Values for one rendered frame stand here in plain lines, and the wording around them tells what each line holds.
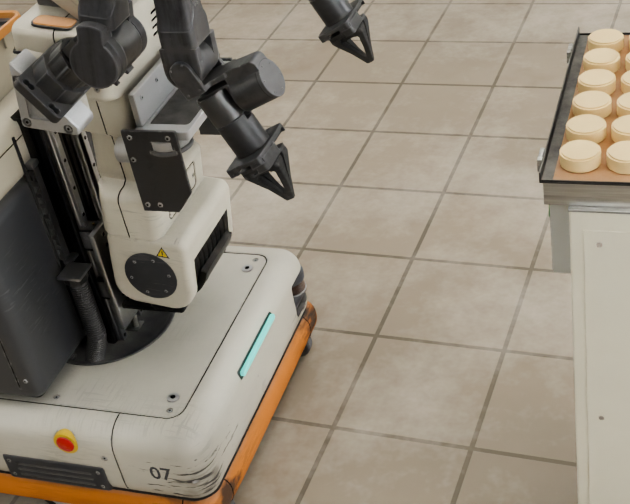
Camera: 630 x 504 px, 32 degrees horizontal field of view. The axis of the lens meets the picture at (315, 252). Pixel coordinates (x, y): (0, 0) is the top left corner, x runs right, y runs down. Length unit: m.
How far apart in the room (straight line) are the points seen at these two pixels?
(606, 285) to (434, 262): 1.30
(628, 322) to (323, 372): 1.10
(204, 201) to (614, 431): 0.86
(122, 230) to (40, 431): 0.44
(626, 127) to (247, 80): 0.52
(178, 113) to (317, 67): 1.95
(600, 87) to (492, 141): 1.70
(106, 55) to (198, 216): 0.52
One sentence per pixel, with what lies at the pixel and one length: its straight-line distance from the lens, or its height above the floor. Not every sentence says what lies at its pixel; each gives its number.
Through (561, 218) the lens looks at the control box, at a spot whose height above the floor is 0.79.
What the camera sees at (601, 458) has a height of 0.39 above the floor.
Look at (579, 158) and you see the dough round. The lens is 1.37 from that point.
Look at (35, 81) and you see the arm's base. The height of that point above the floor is 0.98.
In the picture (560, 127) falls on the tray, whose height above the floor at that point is 0.90.
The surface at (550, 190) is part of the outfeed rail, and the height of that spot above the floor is 0.86.
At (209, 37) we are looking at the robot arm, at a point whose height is 1.02.
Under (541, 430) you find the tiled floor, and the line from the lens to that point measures 2.30.
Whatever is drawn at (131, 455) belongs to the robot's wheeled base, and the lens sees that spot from 2.09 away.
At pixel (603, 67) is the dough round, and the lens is 1.58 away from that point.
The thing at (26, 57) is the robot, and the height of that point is 1.00.
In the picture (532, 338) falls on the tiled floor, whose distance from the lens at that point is 2.51.
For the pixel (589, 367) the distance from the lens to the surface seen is 1.59.
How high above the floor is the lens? 1.65
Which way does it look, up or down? 35 degrees down
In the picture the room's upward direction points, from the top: 11 degrees counter-clockwise
